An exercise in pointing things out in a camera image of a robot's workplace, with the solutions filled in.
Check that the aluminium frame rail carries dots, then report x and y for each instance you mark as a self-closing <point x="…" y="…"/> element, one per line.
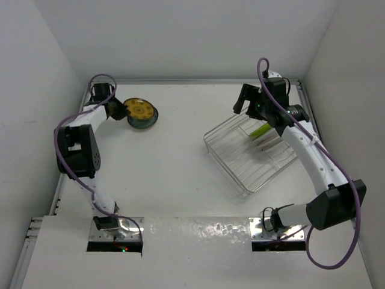
<point x="47" y="150"/>
<point x="306" y="104"/>
<point x="184" y="81"/>

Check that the mustard yellow plate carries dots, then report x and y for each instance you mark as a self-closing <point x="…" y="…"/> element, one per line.
<point x="139" y="109"/>

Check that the right aluminium frame rail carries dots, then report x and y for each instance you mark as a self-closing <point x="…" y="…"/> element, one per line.
<point x="306" y="104"/>

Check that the metal mounting plate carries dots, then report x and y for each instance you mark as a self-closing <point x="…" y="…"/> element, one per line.
<point x="127" y="231"/>
<point x="261" y="230"/>

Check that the left aluminium frame rail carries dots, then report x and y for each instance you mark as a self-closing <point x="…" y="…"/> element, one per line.
<point x="47" y="150"/>

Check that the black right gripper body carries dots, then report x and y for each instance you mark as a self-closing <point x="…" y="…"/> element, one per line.
<point x="264" y="105"/>

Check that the lime green plate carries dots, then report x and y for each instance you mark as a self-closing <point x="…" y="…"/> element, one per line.
<point x="260" y="131"/>

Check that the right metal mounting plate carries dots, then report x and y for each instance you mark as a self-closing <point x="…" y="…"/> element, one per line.
<point x="261" y="230"/>

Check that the grey-blue plate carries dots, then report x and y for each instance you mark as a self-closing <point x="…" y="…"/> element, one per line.
<point x="143" y="124"/>

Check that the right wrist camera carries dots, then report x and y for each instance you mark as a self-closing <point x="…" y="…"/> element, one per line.
<point x="270" y="74"/>

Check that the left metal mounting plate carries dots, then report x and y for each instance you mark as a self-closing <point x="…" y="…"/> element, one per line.
<point x="127" y="231"/>

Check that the white plate with red rim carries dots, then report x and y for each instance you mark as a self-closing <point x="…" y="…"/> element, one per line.
<point x="267" y="142"/>

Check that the back aluminium frame rail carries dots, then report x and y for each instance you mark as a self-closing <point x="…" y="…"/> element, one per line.
<point x="184" y="81"/>

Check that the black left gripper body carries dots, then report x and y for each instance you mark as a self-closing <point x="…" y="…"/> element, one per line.
<point x="114" y="100"/>

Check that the wire dish rack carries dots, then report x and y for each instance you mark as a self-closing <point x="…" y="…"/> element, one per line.
<point x="238" y="155"/>

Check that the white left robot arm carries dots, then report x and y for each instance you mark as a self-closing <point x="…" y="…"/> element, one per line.
<point x="78" y="154"/>

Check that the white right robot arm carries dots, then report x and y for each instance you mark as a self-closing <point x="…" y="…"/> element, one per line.
<point x="336" y="197"/>

